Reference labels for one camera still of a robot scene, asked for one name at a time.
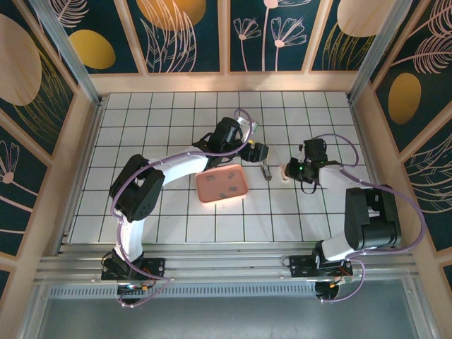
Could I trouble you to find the pink mini stapler white base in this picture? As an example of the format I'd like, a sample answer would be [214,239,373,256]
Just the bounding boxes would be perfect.
[278,163,292,185]

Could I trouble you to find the pink plastic tray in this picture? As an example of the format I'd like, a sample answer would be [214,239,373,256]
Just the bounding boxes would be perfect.
[195,163,249,207]

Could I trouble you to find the perforated metal strip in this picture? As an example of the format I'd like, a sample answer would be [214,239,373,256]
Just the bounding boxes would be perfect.
[45,284,412,298]

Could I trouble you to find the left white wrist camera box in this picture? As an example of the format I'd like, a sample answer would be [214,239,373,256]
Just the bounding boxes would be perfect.
[234,109,261,137]

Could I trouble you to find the aluminium side rail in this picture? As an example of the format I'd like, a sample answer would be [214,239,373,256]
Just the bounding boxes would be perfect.
[347,98,400,248]
[56,98,107,255]

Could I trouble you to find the dark wall panel pink flowers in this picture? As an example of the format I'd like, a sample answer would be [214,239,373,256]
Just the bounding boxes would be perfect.
[229,0,321,73]

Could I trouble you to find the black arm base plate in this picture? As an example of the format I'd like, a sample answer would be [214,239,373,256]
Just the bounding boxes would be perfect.
[101,256,167,283]
[288,254,354,280]

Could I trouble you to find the dark wall panel yellow oval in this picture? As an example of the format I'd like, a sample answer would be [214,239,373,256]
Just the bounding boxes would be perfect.
[45,0,144,75]
[370,0,452,153]

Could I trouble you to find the aluminium mounting rail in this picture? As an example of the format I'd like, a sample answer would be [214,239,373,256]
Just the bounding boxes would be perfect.
[35,243,420,283]

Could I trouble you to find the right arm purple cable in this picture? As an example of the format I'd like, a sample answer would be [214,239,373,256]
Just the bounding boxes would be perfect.
[298,133,424,304]

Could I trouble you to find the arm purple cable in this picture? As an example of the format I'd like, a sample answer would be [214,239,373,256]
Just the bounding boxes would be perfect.
[298,133,424,304]
[111,108,257,309]

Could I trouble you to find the dark wall panel pink leaves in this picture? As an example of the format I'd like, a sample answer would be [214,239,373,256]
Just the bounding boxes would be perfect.
[402,133,452,252]

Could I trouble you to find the aluminium corner post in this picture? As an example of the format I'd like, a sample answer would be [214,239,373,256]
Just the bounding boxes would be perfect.
[27,0,104,107]
[347,0,420,104]

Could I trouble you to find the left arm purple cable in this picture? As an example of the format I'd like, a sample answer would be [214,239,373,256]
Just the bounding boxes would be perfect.
[111,108,257,309]

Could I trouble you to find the dark wall panel orange sun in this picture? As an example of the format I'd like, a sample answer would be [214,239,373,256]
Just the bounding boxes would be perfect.
[126,0,222,74]

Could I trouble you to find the dark wall panel cream circle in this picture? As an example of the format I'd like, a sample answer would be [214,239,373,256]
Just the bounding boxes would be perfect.
[309,0,391,72]

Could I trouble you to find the dark wall panel single flower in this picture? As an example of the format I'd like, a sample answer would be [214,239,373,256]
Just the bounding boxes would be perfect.
[0,112,50,257]

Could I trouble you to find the dark wall panel large cream disc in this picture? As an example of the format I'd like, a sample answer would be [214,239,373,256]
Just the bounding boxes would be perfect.
[0,0,78,157]

